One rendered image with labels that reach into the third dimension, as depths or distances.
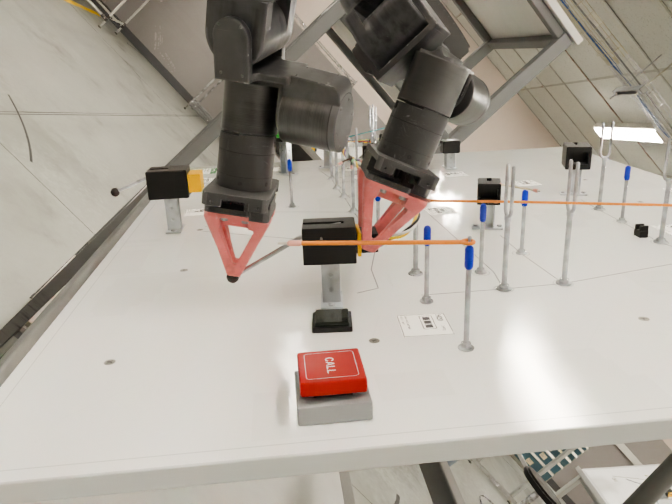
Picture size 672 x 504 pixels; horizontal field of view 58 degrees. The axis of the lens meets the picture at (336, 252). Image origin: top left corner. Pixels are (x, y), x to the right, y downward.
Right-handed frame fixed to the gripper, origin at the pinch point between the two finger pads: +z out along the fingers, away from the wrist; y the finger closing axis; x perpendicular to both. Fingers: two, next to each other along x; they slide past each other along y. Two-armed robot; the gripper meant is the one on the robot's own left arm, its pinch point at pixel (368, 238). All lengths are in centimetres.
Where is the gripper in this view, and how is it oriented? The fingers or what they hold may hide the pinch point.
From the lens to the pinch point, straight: 64.6
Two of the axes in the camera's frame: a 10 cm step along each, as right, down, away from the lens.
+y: -0.6, -3.0, 9.5
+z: -3.6, 9.0, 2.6
